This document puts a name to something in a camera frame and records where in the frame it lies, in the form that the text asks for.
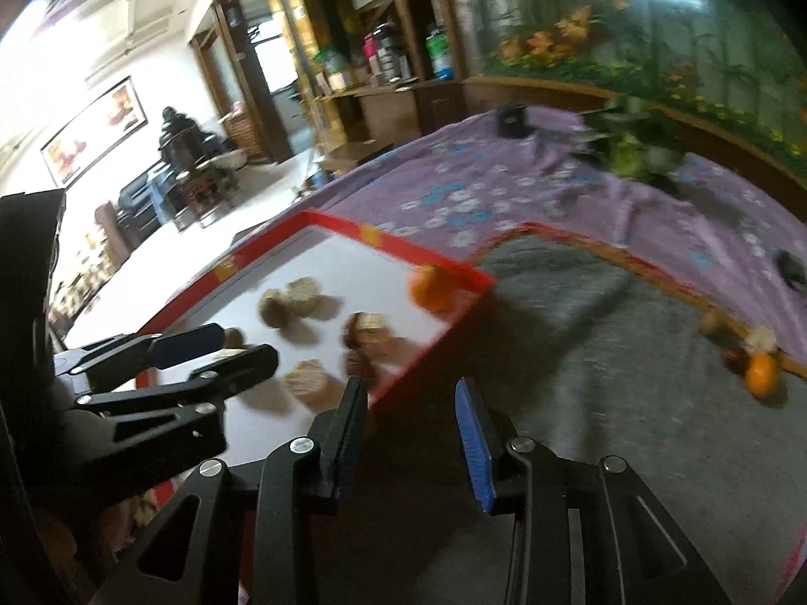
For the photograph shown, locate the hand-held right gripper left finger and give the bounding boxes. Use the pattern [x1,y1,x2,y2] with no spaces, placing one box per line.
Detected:
[104,377,370,605]

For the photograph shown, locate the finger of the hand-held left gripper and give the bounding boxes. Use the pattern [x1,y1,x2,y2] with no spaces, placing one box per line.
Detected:
[69,344,279,496]
[53,323,228,374]

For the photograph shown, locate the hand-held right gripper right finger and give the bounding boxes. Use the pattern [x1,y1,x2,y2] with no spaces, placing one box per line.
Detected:
[454,377,735,605]

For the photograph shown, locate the red shallow box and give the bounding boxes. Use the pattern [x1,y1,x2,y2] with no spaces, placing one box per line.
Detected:
[132,209,497,505]

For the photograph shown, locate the large orange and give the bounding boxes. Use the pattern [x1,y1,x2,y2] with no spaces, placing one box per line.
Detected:
[408,265,456,314]

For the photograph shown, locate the grey blanket with red border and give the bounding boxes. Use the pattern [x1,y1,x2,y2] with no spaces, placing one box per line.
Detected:
[353,223,807,605]

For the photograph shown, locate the dark sofa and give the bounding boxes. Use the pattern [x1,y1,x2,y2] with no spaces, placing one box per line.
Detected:
[115,167,172,235]

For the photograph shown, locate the purple floral bedsheet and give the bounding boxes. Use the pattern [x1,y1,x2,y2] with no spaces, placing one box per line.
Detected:
[321,107,807,385]

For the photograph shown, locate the wooden side shelf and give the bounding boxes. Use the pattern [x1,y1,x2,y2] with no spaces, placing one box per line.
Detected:
[312,76,469,160]

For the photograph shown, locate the small orange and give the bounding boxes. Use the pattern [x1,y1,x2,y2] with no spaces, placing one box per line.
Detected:
[744,353,781,399]

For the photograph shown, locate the green bag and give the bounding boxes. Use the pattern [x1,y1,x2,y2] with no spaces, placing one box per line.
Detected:
[311,47,352,75]

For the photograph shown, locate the black cup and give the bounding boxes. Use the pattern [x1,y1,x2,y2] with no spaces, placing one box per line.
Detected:
[495,102,532,138]

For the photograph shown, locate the black thermos jug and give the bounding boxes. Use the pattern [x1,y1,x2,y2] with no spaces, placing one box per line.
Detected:
[372,24,412,84]

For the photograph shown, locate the green bok choy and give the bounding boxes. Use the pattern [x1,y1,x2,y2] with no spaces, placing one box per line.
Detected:
[579,94,689,185]

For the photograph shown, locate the green and blue jar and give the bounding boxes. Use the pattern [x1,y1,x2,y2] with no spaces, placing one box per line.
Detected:
[425,25,456,82]

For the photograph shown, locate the black small device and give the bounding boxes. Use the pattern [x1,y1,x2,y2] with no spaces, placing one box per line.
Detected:
[775,251,807,292]

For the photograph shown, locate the framed wall picture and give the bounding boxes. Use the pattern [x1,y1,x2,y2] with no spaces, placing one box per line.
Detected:
[41,76,150,188]

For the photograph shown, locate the wooden door frame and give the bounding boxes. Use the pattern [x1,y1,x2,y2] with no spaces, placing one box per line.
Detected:
[188,0,299,166]

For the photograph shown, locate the floral glass wall panel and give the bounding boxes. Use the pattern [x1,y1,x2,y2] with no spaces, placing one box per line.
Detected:
[441,0,807,160]

